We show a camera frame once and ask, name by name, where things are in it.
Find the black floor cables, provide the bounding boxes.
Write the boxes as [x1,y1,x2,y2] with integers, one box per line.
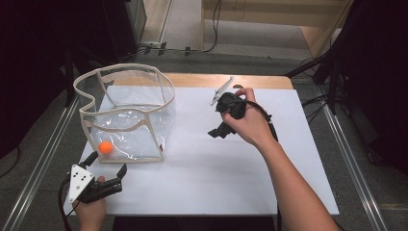
[300,92,332,125]

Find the aluminium rail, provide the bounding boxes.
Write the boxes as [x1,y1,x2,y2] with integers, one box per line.
[316,86,391,231]
[2,95,80,231]

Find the black floor cable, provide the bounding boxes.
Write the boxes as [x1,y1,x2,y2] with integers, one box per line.
[0,146,21,179]

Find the orange table tennis ball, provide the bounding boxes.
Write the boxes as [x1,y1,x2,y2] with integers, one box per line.
[97,141,115,156]

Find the light wooden furniture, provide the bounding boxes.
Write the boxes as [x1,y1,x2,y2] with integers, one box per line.
[201,0,355,59]

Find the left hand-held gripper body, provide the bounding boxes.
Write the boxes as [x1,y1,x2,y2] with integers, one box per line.
[67,164,124,205]

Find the person's left hand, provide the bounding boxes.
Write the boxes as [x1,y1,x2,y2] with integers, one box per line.
[72,175,108,226]

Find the black hanging cable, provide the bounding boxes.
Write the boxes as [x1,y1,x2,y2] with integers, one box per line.
[203,0,223,54]

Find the person's right hand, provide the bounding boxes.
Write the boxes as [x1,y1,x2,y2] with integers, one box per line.
[220,87,279,152]

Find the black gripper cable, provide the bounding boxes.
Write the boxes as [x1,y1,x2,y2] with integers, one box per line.
[57,176,77,231]
[240,99,279,142]

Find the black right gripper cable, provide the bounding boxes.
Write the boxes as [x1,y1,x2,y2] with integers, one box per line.
[240,99,279,142]

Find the dark cabinet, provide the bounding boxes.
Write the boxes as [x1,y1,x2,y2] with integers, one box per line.
[102,0,148,63]

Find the black tripod stand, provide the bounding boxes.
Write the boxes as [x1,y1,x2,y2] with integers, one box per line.
[284,47,340,115]

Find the clear plastic bag beige trim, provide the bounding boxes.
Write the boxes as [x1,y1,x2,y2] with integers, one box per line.
[72,63,177,165]

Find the black curtain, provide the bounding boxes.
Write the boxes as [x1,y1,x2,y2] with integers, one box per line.
[0,0,109,159]
[333,0,408,176]

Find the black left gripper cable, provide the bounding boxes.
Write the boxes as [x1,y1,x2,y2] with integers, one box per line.
[57,176,77,231]

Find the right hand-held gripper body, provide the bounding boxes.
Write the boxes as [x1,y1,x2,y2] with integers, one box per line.
[210,75,248,120]

